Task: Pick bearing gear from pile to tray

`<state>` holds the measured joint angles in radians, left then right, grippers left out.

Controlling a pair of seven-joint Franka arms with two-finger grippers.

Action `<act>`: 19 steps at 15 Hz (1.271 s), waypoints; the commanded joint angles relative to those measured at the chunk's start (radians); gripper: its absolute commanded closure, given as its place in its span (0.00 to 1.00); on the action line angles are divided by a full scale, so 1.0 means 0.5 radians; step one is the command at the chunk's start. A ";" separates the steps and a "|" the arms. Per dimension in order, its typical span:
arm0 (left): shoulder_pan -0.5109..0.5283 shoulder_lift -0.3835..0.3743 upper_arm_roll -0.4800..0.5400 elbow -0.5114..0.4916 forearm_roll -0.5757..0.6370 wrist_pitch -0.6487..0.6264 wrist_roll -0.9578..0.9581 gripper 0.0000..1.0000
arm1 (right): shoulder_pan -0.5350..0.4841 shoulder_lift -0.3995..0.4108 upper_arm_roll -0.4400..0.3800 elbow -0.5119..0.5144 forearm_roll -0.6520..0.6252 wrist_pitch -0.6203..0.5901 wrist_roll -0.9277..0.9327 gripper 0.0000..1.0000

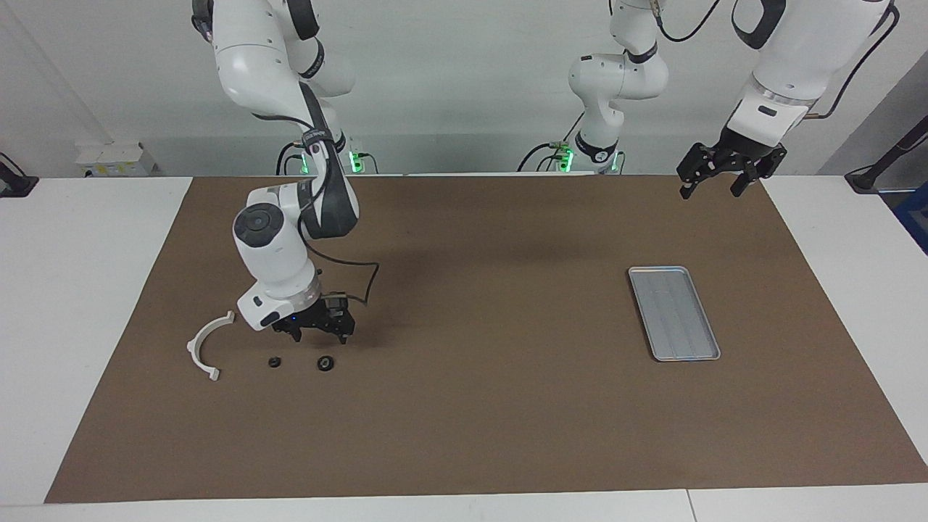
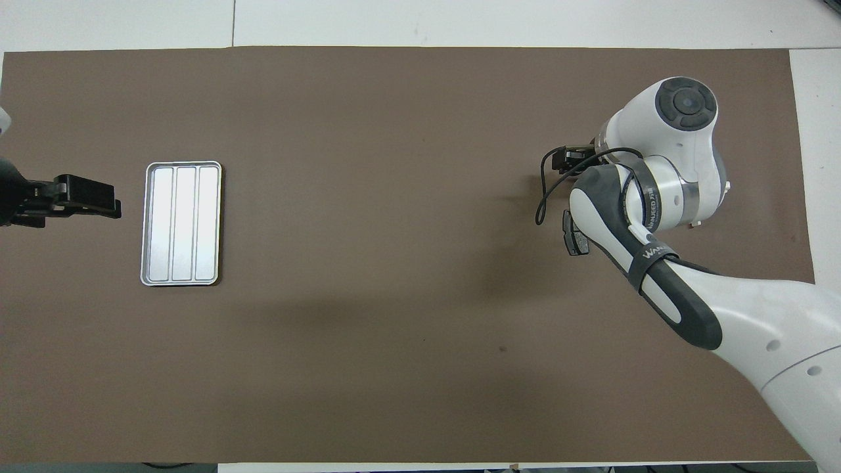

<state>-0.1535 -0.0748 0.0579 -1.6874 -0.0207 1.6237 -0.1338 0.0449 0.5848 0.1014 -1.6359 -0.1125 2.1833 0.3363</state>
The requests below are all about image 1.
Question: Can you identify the silver metal tray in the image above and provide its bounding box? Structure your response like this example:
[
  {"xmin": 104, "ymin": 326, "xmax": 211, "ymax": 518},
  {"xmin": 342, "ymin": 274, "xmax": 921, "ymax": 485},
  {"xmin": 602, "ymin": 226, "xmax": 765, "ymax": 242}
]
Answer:
[{"xmin": 628, "ymin": 265, "xmax": 721, "ymax": 362}]

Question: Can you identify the black table clamp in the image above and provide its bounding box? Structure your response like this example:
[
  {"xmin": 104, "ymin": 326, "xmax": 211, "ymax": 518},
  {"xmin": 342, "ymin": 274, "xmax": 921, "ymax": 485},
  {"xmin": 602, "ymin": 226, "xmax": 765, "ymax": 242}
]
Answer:
[
  {"xmin": 845, "ymin": 116, "xmax": 928, "ymax": 195},
  {"xmin": 0, "ymin": 152, "xmax": 38, "ymax": 198}
]

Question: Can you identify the blue crate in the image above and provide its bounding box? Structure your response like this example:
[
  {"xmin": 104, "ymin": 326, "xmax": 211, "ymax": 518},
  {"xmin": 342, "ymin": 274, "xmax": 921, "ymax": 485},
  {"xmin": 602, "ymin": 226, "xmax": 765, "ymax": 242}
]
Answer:
[{"xmin": 895, "ymin": 185, "xmax": 928, "ymax": 254}]

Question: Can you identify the brown table mat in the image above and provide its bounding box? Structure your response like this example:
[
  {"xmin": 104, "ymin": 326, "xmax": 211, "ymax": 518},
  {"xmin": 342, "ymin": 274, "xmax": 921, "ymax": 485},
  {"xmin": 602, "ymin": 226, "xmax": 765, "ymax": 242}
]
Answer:
[{"xmin": 45, "ymin": 175, "xmax": 928, "ymax": 503}]

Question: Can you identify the white power box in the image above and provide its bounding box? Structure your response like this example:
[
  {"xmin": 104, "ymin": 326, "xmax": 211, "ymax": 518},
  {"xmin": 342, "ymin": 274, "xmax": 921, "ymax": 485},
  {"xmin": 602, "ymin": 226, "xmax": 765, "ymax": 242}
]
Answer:
[{"xmin": 76, "ymin": 141, "xmax": 157, "ymax": 177}]

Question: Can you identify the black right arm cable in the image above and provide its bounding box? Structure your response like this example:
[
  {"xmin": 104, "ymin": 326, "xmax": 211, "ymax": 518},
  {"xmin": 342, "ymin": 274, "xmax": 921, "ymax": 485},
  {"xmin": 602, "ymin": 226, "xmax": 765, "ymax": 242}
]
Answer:
[{"xmin": 297, "ymin": 116, "xmax": 380, "ymax": 309}]

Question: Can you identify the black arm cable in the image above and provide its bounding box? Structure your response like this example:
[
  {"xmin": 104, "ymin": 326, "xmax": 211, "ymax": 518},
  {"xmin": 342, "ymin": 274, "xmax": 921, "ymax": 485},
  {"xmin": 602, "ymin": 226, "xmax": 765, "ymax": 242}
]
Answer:
[
  {"xmin": 652, "ymin": 0, "xmax": 900, "ymax": 120},
  {"xmin": 297, "ymin": 116, "xmax": 380, "ymax": 309}
]

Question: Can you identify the white curved plastic bracket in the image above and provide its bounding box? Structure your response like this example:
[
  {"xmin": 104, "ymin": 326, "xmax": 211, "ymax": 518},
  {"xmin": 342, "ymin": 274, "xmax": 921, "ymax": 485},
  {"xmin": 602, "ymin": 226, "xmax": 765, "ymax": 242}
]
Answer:
[{"xmin": 186, "ymin": 310, "xmax": 236, "ymax": 382}]

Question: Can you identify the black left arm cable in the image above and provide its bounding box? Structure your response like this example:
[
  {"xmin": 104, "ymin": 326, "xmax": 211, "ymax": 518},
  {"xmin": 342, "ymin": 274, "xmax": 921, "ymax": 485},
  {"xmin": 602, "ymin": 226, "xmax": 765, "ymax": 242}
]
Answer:
[{"xmin": 652, "ymin": 0, "xmax": 900, "ymax": 120}]

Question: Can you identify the black base power cable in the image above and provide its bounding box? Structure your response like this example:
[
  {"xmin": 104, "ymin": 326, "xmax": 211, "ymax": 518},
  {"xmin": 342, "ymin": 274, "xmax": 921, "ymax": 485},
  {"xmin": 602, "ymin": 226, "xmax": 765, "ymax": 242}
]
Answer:
[
  {"xmin": 275, "ymin": 141, "xmax": 309, "ymax": 176},
  {"xmin": 517, "ymin": 116, "xmax": 581, "ymax": 173}
]

